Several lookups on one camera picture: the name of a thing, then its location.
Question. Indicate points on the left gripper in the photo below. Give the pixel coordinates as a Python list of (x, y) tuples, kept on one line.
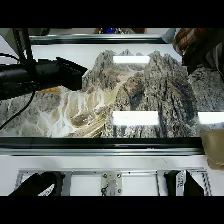
[(71, 73)]

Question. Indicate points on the beige long-sleeved shirt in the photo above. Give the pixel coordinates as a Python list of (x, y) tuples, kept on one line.
[(215, 150)]

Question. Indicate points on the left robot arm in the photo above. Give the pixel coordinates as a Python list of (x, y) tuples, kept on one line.
[(20, 78)]

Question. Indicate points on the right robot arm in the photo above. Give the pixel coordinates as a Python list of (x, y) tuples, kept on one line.
[(171, 183)]

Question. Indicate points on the checked shirt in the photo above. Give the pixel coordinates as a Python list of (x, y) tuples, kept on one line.
[(186, 38)]

